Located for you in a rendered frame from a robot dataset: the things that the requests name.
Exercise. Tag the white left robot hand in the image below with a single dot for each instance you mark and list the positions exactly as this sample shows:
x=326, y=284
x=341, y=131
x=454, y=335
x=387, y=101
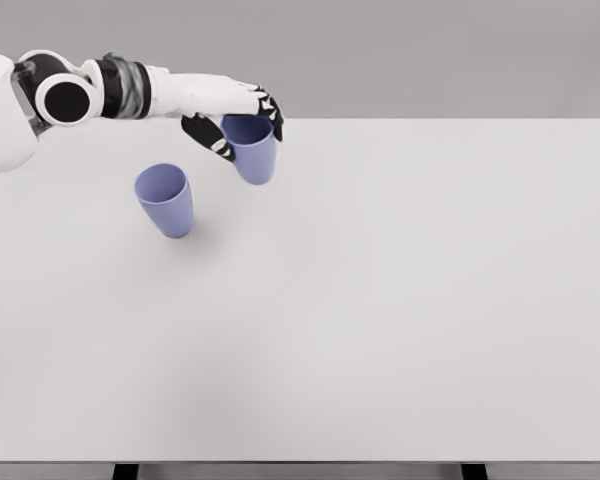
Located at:
x=215, y=93

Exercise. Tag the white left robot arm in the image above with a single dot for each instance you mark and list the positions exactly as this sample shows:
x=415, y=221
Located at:
x=65, y=97

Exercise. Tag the blue plastic cup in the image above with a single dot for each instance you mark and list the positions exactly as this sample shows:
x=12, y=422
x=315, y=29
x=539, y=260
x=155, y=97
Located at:
x=254, y=155
x=166, y=202

